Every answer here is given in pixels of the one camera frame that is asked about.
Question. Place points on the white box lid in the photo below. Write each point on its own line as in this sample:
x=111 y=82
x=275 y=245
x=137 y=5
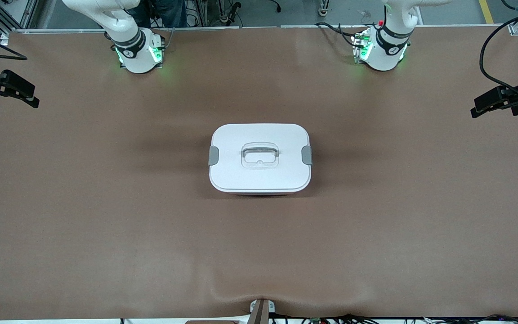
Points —
x=259 y=173

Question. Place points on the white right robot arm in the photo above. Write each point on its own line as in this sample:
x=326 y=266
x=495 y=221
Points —
x=133 y=49

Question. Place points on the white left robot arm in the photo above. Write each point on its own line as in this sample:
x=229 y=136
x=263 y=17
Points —
x=387 y=49

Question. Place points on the small grey caster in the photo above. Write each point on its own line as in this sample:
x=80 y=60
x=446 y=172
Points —
x=323 y=8

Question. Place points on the black stand foot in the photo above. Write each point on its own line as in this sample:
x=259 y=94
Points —
x=232 y=11

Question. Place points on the circuit board with LED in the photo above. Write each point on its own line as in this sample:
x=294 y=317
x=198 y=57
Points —
x=316 y=320

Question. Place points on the silver table edge rail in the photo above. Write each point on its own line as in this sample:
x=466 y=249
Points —
x=241 y=27

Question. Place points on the camera mount post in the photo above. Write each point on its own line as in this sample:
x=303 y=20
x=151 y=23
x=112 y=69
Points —
x=261 y=312

